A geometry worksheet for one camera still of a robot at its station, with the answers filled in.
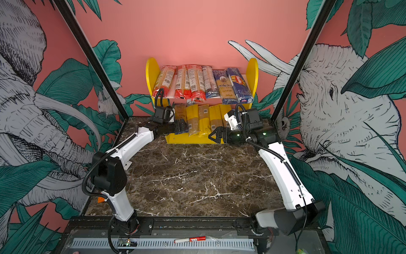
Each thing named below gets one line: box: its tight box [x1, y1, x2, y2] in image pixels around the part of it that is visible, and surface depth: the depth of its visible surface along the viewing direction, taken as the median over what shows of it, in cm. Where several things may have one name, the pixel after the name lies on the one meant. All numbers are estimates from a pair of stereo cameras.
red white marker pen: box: [173, 236, 207, 244], surface depth 72 cm
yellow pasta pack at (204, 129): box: [198, 104, 212, 137], surface depth 97 cm
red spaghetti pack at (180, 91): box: [173, 64, 192, 100], surface depth 76 cm
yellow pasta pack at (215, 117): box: [208, 104, 225, 132], surface depth 102 cm
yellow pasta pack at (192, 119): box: [186, 103, 200, 138], surface depth 98 cm
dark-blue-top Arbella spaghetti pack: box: [213, 69, 239, 106], surface depth 76 cm
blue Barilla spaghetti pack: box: [226, 67, 254, 104], surface depth 75 cm
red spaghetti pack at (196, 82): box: [187, 64, 207, 103], surface depth 76 cm
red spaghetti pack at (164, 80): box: [152, 65, 178, 98], surface depth 77 cm
